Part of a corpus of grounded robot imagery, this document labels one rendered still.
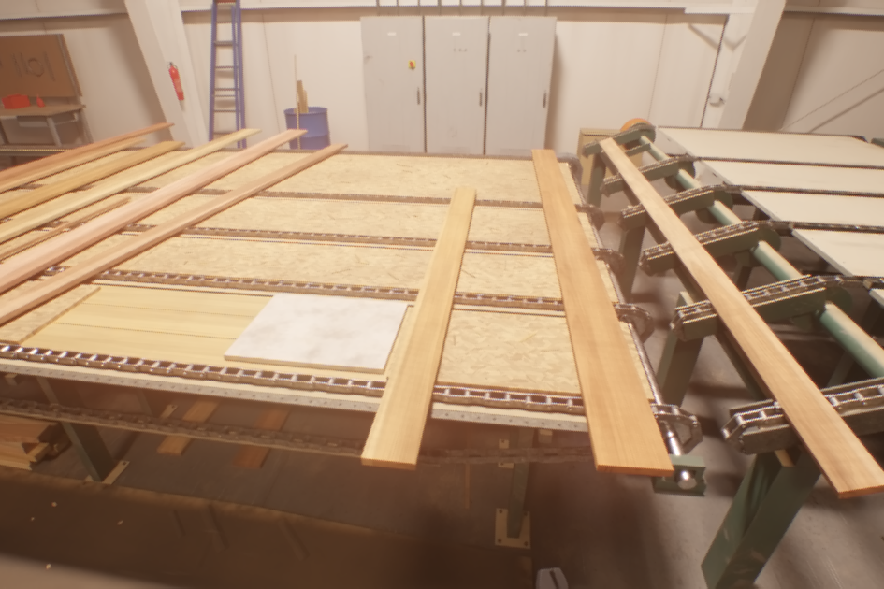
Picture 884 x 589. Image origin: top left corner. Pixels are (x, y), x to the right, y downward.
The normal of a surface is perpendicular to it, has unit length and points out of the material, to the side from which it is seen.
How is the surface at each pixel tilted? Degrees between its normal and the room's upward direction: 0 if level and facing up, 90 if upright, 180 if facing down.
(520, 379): 0
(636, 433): 0
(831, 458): 22
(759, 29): 99
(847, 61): 87
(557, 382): 0
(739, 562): 90
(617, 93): 89
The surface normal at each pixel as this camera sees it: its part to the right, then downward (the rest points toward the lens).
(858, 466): -0.37, -0.83
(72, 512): 0.00, -0.87
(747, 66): -0.13, 0.62
